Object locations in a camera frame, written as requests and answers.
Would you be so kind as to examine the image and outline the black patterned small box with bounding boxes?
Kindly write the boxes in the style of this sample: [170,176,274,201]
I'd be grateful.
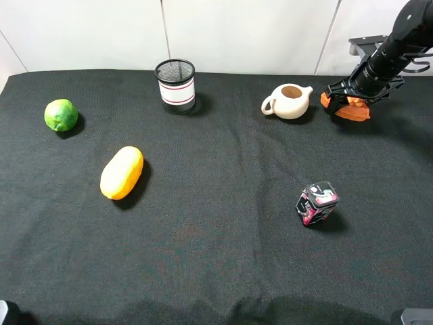
[295,181,340,227]

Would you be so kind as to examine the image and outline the beige ceramic teapot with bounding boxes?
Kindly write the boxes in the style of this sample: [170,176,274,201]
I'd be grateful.
[261,83,313,120]

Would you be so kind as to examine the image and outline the yellow mango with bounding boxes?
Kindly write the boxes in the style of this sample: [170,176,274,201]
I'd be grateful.
[100,146,144,200]

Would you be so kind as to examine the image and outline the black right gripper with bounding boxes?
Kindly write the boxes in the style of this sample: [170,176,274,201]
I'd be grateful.
[325,66,405,115]

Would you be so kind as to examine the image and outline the black mesh pen holder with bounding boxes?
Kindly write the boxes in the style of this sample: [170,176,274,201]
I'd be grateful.
[154,59,196,115]

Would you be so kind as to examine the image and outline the green lime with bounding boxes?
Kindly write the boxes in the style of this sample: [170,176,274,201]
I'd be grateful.
[44,99,78,132]

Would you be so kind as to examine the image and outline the orange waffle piece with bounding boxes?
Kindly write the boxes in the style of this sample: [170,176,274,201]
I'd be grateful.
[320,92,370,122]

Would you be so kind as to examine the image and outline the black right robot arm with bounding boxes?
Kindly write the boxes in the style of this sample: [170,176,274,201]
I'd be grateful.
[321,1,432,121]

